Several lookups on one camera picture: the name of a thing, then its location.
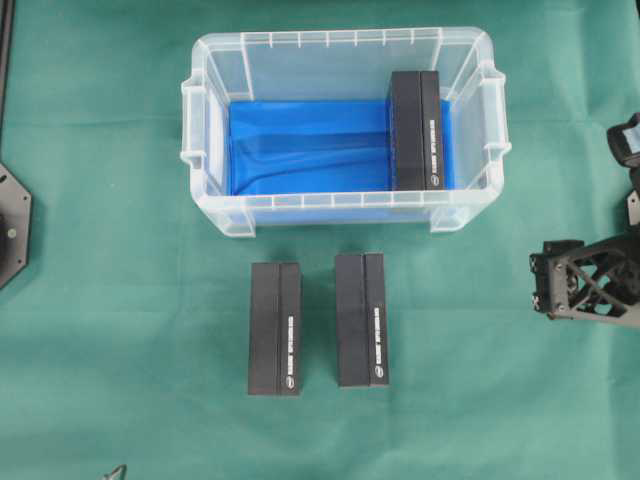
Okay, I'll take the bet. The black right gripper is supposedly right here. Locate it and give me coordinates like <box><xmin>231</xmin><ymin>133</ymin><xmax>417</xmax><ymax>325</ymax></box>
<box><xmin>529</xmin><ymin>233</ymin><xmax>639</xmax><ymax>328</ymax></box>

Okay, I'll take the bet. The black box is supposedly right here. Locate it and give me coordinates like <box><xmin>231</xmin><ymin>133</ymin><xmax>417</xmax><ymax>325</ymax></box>
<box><xmin>248</xmin><ymin>262</ymin><xmax>302</xmax><ymax>396</ymax></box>
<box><xmin>388</xmin><ymin>71</ymin><xmax>446</xmax><ymax>191</ymax></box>
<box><xmin>335</xmin><ymin>253</ymin><xmax>390</xmax><ymax>387</ymax></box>

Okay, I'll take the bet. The clear plastic storage bin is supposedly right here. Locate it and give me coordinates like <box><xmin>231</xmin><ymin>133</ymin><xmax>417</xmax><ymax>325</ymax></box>
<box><xmin>181</xmin><ymin>27</ymin><xmax>511</xmax><ymax>238</ymax></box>

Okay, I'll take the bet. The blue liner in bin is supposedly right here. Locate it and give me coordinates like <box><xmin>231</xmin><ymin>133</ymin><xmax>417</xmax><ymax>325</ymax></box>
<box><xmin>228</xmin><ymin>97</ymin><xmax>455</xmax><ymax>196</ymax></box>

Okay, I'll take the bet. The green table cloth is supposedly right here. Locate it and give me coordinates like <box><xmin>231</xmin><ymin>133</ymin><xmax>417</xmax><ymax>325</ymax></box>
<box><xmin>1</xmin><ymin>1</ymin><xmax>639</xmax><ymax>479</ymax></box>

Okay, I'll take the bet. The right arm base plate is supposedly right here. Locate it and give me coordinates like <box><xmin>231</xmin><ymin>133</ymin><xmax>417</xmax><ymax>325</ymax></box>
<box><xmin>626</xmin><ymin>190</ymin><xmax>640</xmax><ymax>230</ymax></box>

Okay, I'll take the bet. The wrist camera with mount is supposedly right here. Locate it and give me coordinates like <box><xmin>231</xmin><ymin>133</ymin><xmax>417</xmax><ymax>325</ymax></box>
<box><xmin>606</xmin><ymin>112</ymin><xmax>640</xmax><ymax>192</ymax></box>

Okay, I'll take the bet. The small metal bracket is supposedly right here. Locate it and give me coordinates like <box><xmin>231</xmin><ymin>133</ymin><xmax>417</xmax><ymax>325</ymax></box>
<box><xmin>101</xmin><ymin>464</ymin><xmax>128</xmax><ymax>480</ymax></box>

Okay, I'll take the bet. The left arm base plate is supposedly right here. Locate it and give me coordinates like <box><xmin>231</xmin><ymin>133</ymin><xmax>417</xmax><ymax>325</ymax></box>
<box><xmin>0</xmin><ymin>164</ymin><xmax>32</xmax><ymax>288</ymax></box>

